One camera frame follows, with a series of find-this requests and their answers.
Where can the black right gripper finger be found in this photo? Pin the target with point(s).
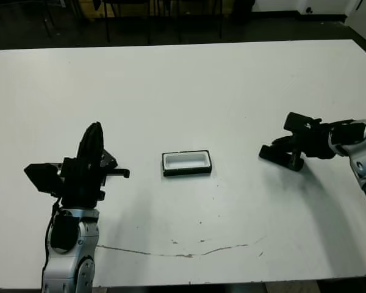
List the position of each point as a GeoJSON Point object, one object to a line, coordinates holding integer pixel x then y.
{"type": "Point", "coordinates": [285, 141]}

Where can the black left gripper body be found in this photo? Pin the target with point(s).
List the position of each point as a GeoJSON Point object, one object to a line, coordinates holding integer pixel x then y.
{"type": "Point", "coordinates": [82, 189]}

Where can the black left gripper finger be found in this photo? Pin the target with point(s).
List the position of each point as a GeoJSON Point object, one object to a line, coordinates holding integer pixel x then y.
{"type": "Point", "coordinates": [98, 152]}
{"type": "Point", "coordinates": [86, 149]}

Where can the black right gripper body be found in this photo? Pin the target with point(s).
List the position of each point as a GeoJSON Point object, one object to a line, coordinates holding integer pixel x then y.
{"type": "Point", "coordinates": [314, 143]}

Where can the black phone-like camera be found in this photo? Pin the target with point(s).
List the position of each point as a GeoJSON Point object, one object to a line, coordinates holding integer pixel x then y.
{"type": "Point", "coordinates": [274, 156]}

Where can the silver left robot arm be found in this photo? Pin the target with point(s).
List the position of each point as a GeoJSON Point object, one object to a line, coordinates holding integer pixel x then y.
{"type": "Point", "coordinates": [67, 268]}

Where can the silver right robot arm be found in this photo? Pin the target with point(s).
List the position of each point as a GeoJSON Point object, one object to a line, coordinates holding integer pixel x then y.
{"type": "Point", "coordinates": [363, 158]}

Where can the black box base white insert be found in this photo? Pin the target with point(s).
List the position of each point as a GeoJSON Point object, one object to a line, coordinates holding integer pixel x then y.
{"type": "Point", "coordinates": [186, 173]}

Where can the black waste bin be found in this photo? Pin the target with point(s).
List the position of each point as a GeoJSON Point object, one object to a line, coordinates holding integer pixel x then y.
{"type": "Point", "coordinates": [244, 10]}

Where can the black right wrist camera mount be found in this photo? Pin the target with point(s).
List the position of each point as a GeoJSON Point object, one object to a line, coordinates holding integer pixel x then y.
{"type": "Point", "coordinates": [299, 122]}

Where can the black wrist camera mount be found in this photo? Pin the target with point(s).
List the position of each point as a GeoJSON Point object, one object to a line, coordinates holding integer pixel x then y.
{"type": "Point", "coordinates": [44, 178]}
{"type": "Point", "coordinates": [299, 122]}

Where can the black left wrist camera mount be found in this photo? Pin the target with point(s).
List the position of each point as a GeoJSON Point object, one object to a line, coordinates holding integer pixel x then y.
{"type": "Point", "coordinates": [44, 178]}

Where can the small black wall fitting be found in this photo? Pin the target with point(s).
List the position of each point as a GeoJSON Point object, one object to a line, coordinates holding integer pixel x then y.
{"type": "Point", "coordinates": [308, 9]}

